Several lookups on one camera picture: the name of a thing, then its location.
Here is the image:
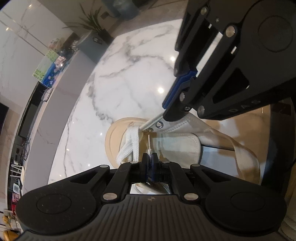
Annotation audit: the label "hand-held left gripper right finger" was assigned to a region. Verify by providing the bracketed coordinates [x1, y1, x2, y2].
[151, 153, 229, 202]

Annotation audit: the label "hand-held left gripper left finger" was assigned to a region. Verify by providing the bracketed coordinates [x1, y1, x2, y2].
[69, 153, 148, 202]

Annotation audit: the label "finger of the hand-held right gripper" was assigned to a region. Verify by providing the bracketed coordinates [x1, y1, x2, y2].
[162, 24, 250, 121]
[174, 0, 226, 77]

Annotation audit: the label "white shoelace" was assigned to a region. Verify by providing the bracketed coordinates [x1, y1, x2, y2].
[116, 112, 166, 165]

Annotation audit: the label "cream canvas shoe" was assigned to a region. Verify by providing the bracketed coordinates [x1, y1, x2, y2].
[105, 111, 262, 194]

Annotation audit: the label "plastic water jug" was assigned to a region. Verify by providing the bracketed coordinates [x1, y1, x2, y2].
[109, 0, 139, 20]

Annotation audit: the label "grey trash bin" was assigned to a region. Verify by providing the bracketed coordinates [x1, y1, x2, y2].
[77, 30, 114, 63]

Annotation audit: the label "grey television console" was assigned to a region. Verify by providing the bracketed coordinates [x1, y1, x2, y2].
[7, 50, 97, 209]

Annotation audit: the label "long-leaf potted plant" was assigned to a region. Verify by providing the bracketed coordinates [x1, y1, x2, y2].
[63, 0, 111, 44]

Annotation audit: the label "small photo cards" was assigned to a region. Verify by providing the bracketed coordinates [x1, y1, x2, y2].
[54, 56, 67, 67]

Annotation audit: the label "blue and green painting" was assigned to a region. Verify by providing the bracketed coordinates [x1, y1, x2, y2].
[32, 50, 67, 88]

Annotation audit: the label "white router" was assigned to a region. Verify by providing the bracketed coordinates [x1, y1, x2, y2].
[10, 162, 26, 183]

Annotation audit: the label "golden vase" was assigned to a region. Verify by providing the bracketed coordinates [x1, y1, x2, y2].
[3, 229, 20, 241]

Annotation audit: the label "black television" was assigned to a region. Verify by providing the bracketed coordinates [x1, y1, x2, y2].
[0, 103, 10, 139]

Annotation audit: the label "tangle of cables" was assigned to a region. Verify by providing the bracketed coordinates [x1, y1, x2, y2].
[14, 139, 30, 160]

